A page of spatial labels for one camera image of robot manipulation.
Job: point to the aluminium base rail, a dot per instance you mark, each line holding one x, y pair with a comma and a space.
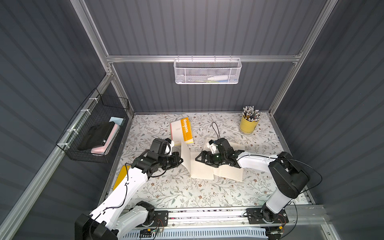
221, 217

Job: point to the white orange cover notebook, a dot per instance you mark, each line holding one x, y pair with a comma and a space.
181, 132

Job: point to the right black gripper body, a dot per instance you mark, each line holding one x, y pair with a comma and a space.
212, 155

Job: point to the bundle of pencils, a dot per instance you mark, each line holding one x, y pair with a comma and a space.
250, 114

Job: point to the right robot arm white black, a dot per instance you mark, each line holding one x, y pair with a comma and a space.
289, 176

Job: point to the cream lined notebook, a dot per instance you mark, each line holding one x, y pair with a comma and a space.
202, 171

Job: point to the black wire wall basket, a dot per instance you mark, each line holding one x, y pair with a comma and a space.
97, 109

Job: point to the yellow pencil cup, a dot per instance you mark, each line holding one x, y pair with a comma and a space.
247, 127

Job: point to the black pouch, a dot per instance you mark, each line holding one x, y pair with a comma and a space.
96, 136

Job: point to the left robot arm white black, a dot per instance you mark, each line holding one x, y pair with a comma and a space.
107, 221

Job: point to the light blue sticky notes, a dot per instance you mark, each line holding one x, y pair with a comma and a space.
117, 120

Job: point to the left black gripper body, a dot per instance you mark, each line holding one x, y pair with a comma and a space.
171, 159

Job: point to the yellow framed box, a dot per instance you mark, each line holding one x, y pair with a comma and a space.
122, 175

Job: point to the white wire mesh basket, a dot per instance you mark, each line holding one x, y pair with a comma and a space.
191, 71

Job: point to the white tube in basket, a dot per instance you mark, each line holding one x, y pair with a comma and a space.
220, 78

